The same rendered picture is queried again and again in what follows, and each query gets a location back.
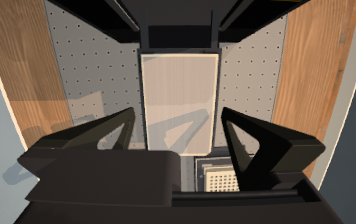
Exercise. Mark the grey perforated base plate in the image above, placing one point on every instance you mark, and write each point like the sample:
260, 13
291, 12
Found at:
99, 76

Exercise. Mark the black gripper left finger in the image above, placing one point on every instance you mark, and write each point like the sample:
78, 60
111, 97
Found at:
87, 135

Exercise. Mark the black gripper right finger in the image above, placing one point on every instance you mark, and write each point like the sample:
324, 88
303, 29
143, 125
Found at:
281, 149

